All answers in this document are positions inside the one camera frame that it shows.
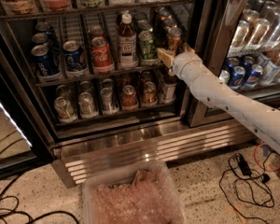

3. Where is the red cola can front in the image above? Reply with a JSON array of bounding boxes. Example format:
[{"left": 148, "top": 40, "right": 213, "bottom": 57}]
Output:
[{"left": 91, "top": 36, "right": 112, "bottom": 74}]

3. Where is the orange soda can front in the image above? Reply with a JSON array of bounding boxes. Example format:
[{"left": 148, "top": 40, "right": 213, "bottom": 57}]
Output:
[{"left": 166, "top": 27, "right": 183, "bottom": 54}]

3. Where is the blue pepsi can left front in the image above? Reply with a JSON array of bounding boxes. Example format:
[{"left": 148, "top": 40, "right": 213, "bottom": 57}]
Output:
[{"left": 31, "top": 45, "right": 61, "bottom": 82}]

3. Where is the glass fridge door right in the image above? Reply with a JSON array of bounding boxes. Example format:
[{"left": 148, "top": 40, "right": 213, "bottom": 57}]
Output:
[{"left": 188, "top": 0, "right": 280, "bottom": 129}]

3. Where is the clear plastic bin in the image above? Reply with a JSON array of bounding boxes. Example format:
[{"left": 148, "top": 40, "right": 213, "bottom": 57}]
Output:
[{"left": 82, "top": 161, "right": 186, "bottom": 224}]

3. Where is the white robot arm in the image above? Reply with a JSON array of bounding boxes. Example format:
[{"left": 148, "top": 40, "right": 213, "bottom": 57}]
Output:
[{"left": 157, "top": 46, "right": 280, "bottom": 154}]

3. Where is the red can lower shelf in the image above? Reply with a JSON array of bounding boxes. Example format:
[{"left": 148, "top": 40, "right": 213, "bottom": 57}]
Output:
[{"left": 121, "top": 85, "right": 138, "bottom": 110}]

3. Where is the stainless fridge cabinet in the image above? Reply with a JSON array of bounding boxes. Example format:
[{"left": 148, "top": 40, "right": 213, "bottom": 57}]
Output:
[{"left": 0, "top": 0, "right": 280, "bottom": 189}]

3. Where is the silver can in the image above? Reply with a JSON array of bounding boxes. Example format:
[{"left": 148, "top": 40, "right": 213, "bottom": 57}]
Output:
[
  {"left": 54, "top": 96, "right": 77, "bottom": 123},
  {"left": 100, "top": 88, "right": 119, "bottom": 115},
  {"left": 78, "top": 92, "right": 98, "bottom": 119}
]

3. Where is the blue pepsi can centre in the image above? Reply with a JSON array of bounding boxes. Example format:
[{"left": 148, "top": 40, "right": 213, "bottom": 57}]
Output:
[{"left": 63, "top": 40, "right": 89, "bottom": 78}]

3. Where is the orange cable loop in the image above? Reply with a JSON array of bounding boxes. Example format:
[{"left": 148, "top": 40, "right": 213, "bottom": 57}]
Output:
[{"left": 253, "top": 142, "right": 280, "bottom": 173}]

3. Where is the blue pepsi can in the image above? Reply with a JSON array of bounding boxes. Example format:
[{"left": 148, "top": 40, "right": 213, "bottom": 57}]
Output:
[
  {"left": 31, "top": 45, "right": 61, "bottom": 82},
  {"left": 63, "top": 40, "right": 89, "bottom": 78}
]

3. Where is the orange can lower shelf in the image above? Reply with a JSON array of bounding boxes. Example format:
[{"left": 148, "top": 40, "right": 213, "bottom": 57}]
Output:
[{"left": 141, "top": 81, "right": 158, "bottom": 106}]

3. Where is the green soda can front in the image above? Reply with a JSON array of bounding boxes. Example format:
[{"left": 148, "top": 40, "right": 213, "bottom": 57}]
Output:
[{"left": 138, "top": 31, "right": 160, "bottom": 66}]

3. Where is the brown tea bottle middle shelf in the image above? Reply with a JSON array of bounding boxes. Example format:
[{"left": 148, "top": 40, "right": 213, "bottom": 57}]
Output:
[{"left": 118, "top": 14, "right": 137, "bottom": 69}]

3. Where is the silver can lower left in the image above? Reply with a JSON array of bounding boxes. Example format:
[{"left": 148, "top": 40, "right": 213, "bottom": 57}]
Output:
[{"left": 54, "top": 96, "right": 77, "bottom": 123}]

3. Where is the tea bottle lower shelf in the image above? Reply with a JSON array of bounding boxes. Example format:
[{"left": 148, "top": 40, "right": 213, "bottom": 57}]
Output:
[{"left": 160, "top": 68, "right": 177, "bottom": 104}]

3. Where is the black cable on floor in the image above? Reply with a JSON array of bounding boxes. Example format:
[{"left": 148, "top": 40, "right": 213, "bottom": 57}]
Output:
[{"left": 0, "top": 175, "right": 81, "bottom": 224}]

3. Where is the black power adapter cable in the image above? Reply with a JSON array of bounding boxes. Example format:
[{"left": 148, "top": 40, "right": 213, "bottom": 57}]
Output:
[{"left": 218, "top": 153, "right": 276, "bottom": 224}]

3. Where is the orange soda can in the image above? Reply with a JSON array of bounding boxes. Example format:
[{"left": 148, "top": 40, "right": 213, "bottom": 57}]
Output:
[
  {"left": 161, "top": 18, "right": 177, "bottom": 40},
  {"left": 166, "top": 27, "right": 183, "bottom": 54}
]

